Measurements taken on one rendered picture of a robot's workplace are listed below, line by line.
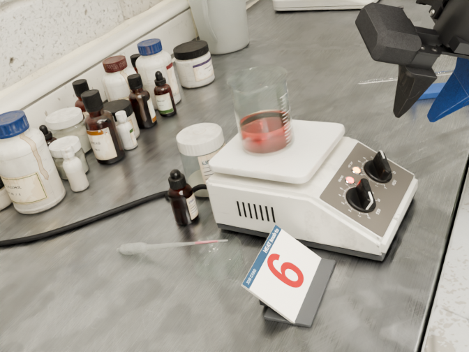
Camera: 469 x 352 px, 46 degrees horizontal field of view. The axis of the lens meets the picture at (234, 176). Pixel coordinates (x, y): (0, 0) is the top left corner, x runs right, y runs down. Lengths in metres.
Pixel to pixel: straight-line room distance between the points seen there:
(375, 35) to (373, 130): 0.34
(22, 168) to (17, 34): 0.29
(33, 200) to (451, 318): 0.54
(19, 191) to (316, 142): 0.40
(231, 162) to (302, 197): 0.09
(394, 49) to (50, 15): 0.69
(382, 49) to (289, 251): 0.21
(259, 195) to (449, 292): 0.20
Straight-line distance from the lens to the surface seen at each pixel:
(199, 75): 1.06
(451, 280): 0.56
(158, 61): 0.98
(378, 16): 0.50
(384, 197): 0.60
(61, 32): 1.06
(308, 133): 0.63
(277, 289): 0.53
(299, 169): 0.56
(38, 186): 0.78
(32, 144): 0.76
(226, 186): 0.60
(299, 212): 0.57
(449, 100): 0.58
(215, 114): 0.94
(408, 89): 0.54
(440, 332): 0.51
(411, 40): 0.49
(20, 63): 0.99
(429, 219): 0.63
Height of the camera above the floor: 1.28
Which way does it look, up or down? 30 degrees down
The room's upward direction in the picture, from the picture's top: 12 degrees counter-clockwise
